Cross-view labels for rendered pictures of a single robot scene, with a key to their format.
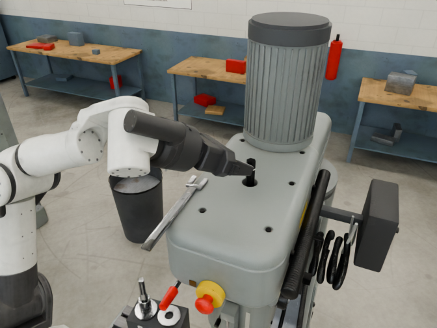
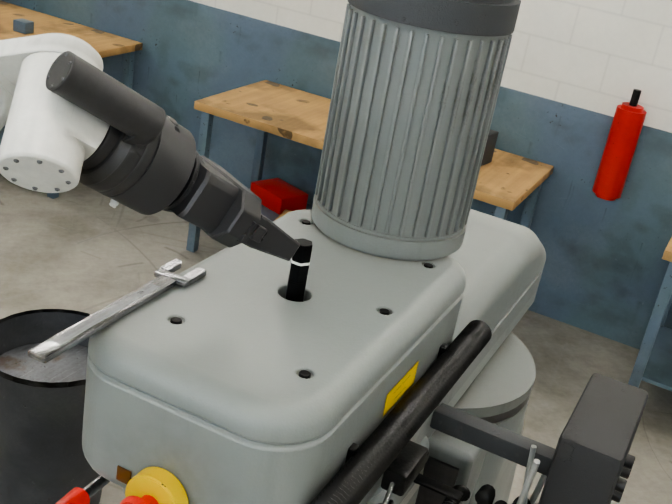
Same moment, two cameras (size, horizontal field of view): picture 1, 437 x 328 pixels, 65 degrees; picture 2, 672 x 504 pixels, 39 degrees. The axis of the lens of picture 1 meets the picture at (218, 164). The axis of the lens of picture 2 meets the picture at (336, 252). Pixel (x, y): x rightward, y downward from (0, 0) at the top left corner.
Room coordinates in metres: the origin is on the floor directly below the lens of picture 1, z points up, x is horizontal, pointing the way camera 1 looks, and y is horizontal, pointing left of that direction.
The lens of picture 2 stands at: (-0.27, -0.09, 2.36)
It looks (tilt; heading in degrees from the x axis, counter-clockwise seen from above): 24 degrees down; 359
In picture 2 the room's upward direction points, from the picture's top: 10 degrees clockwise
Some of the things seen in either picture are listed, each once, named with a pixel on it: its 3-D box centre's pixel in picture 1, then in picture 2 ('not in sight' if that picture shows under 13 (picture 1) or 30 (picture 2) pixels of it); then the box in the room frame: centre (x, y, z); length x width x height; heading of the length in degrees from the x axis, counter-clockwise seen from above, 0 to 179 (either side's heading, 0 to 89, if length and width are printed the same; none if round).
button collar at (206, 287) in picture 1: (210, 294); (156, 499); (0.44, 0.02, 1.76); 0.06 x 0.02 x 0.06; 67
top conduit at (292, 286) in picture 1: (309, 220); (412, 406); (0.63, -0.22, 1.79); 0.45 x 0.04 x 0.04; 157
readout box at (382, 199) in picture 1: (378, 224); (589, 478); (0.80, -0.50, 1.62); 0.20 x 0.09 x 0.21; 157
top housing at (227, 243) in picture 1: (250, 204); (290, 350); (0.67, -0.08, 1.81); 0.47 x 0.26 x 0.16; 157
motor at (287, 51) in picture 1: (283, 82); (410, 109); (0.89, -0.17, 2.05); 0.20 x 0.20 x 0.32
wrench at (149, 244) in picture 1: (176, 209); (121, 306); (0.55, 0.09, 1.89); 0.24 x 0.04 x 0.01; 158
